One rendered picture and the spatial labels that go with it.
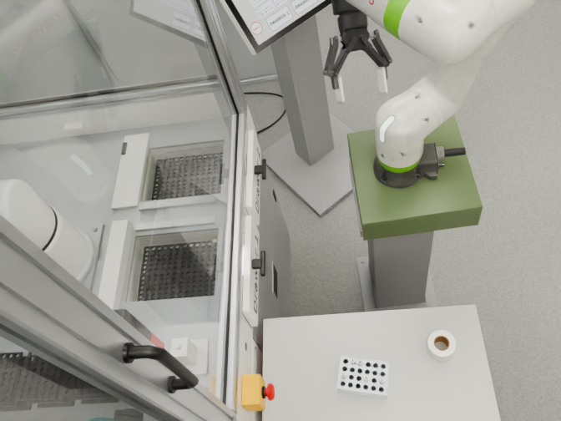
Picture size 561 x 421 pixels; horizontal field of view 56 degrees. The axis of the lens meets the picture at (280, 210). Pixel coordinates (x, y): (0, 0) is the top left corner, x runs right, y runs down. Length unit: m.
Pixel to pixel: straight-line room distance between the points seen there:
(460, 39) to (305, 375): 0.90
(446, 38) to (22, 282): 0.82
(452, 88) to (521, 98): 1.60
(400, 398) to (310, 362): 0.24
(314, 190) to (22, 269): 2.13
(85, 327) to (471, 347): 1.07
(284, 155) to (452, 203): 1.35
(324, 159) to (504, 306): 1.07
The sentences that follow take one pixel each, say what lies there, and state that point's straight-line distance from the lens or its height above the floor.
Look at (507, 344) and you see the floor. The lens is 2.33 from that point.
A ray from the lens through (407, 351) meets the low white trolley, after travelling 1.47.
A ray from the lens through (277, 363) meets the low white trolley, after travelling 1.49.
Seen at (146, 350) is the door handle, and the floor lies 1.54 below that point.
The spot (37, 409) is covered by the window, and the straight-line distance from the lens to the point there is 1.00.
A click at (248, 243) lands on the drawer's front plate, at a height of 0.93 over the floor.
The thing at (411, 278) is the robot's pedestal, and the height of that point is 0.28.
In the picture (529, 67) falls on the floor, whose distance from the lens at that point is 3.18.
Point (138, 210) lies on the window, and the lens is 0.84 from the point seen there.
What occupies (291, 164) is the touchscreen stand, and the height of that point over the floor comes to 0.04.
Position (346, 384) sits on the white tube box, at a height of 0.80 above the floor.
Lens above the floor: 2.17
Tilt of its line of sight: 57 degrees down
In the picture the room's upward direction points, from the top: 18 degrees counter-clockwise
